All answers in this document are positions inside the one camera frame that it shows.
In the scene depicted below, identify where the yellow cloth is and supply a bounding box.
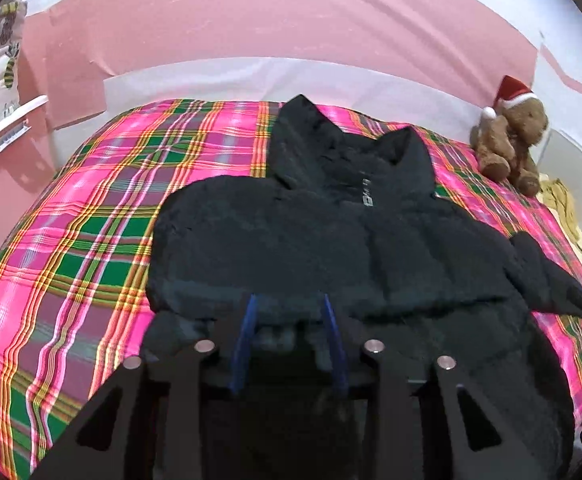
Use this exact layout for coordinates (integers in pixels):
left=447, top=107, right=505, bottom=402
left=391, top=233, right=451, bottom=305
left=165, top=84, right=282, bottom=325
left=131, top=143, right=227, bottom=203
left=538, top=172, right=582, bottom=281

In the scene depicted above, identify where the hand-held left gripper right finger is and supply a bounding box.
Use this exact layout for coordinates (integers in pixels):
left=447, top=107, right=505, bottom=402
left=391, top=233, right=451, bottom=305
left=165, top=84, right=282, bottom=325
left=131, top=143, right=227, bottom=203
left=320, top=292, right=539, bottom=480

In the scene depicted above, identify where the black fleece jacket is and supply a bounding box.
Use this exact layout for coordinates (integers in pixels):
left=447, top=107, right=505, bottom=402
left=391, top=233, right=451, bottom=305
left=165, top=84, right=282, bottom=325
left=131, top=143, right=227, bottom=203
left=143, top=94, right=582, bottom=476

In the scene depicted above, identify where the white shelf rail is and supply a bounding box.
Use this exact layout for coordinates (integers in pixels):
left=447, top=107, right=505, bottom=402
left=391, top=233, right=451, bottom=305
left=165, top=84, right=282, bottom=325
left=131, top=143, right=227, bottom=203
left=0, top=94, right=50, bottom=157

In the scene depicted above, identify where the white headboard panel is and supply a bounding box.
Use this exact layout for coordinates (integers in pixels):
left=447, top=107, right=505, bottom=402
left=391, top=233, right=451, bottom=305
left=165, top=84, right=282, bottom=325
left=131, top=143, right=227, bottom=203
left=102, top=57, right=494, bottom=128

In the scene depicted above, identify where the white side panel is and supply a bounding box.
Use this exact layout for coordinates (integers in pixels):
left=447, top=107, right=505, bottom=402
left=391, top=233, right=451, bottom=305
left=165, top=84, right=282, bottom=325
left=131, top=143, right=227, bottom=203
left=536, top=127, right=582, bottom=241

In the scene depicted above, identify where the pink green plaid blanket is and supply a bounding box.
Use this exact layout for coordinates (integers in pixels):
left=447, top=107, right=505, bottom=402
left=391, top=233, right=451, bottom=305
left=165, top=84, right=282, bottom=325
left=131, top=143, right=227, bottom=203
left=0, top=98, right=582, bottom=480

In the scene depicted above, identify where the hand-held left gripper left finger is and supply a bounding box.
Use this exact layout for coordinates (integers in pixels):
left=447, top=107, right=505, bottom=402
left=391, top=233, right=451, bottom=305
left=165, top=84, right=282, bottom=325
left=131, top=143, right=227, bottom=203
left=31, top=294, right=261, bottom=480

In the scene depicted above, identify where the brown teddy bear santa hat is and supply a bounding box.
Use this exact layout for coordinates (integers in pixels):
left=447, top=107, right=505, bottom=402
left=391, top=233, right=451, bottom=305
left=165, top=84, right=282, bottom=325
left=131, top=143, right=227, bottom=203
left=470, top=75, right=550, bottom=198

